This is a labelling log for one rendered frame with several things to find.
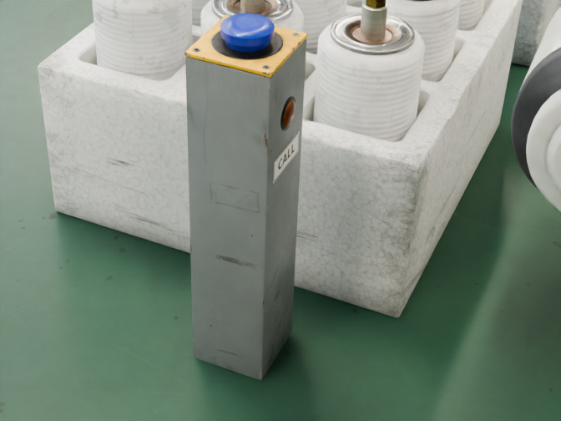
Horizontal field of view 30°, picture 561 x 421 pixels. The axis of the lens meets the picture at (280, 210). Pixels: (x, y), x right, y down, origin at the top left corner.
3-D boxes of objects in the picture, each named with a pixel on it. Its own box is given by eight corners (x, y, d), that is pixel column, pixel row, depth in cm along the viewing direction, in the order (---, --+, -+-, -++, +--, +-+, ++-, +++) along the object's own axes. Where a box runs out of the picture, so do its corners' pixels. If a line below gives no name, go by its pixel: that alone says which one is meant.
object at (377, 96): (307, 169, 108) (316, 9, 97) (400, 171, 108) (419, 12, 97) (310, 226, 100) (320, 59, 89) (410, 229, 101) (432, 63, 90)
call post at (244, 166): (294, 333, 99) (310, 37, 80) (262, 382, 93) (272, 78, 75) (225, 311, 101) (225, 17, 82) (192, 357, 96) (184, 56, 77)
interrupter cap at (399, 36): (327, 17, 96) (328, 10, 96) (409, 19, 97) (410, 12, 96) (331, 57, 90) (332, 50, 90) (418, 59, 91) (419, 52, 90)
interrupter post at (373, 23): (357, 31, 94) (360, -3, 93) (384, 32, 95) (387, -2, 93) (359, 43, 93) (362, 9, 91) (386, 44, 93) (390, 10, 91)
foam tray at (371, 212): (499, 124, 129) (524, -10, 118) (398, 320, 100) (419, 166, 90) (216, 55, 141) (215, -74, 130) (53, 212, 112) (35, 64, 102)
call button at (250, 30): (282, 43, 79) (283, 17, 78) (260, 65, 76) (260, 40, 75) (235, 31, 81) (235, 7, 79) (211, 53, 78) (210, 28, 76)
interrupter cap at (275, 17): (310, 10, 97) (310, 3, 97) (254, 38, 93) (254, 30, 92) (250, -15, 101) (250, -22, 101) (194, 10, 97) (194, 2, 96)
